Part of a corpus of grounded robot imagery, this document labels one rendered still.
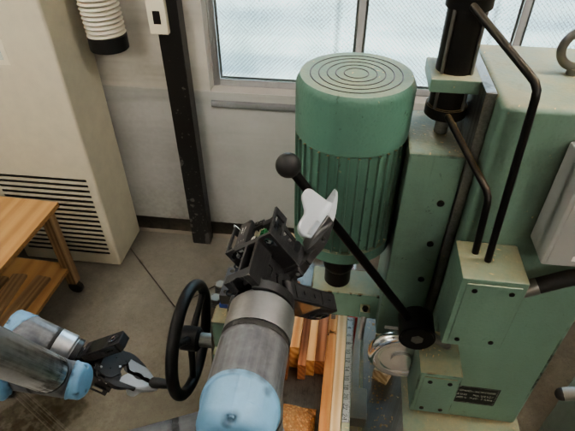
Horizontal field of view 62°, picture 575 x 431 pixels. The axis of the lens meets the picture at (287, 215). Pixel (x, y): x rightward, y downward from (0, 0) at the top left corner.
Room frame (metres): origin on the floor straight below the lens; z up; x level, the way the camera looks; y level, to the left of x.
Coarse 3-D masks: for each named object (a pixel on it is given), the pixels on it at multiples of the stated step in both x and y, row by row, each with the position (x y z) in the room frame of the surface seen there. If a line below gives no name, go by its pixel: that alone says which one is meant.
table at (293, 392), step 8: (312, 264) 0.88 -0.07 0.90; (320, 264) 0.88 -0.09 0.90; (312, 272) 0.85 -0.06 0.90; (304, 280) 0.82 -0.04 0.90; (296, 368) 0.57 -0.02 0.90; (288, 376) 0.55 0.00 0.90; (296, 376) 0.55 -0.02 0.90; (312, 376) 0.55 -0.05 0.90; (320, 376) 0.55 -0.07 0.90; (288, 384) 0.54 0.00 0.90; (296, 384) 0.54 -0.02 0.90; (304, 384) 0.54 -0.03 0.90; (312, 384) 0.54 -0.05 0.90; (320, 384) 0.54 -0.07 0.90; (288, 392) 0.52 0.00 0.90; (296, 392) 0.52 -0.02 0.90; (304, 392) 0.52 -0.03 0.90; (312, 392) 0.52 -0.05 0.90; (320, 392) 0.52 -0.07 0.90; (288, 400) 0.50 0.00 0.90; (296, 400) 0.50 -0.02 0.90; (304, 400) 0.50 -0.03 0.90; (312, 400) 0.50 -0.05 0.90; (320, 400) 0.50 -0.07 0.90; (312, 408) 0.48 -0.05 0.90
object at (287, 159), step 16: (288, 160) 0.53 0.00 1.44; (288, 176) 0.52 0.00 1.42; (336, 224) 0.53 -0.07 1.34; (352, 240) 0.53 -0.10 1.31; (368, 272) 0.52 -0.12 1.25; (384, 288) 0.51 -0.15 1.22; (400, 304) 0.51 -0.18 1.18; (400, 320) 0.52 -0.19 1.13; (416, 320) 0.50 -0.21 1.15; (432, 320) 0.51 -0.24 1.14; (400, 336) 0.49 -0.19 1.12; (416, 336) 0.49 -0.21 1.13; (432, 336) 0.48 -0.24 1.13
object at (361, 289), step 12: (312, 276) 0.68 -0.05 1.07; (360, 276) 0.68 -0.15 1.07; (324, 288) 0.64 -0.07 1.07; (336, 288) 0.64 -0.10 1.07; (348, 288) 0.64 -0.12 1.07; (360, 288) 0.64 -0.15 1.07; (372, 288) 0.64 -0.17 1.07; (336, 300) 0.63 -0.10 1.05; (348, 300) 0.63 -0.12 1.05; (360, 300) 0.63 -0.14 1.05; (372, 300) 0.62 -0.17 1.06; (336, 312) 0.63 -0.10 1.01; (348, 312) 0.63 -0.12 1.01; (372, 312) 0.62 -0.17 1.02
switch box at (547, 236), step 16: (560, 176) 0.51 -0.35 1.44; (560, 192) 0.49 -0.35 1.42; (544, 208) 0.51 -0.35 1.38; (560, 208) 0.47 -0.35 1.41; (544, 224) 0.49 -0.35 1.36; (560, 224) 0.46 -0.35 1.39; (544, 240) 0.48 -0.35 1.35; (560, 240) 0.46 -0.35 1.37; (544, 256) 0.46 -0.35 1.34; (560, 256) 0.46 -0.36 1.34
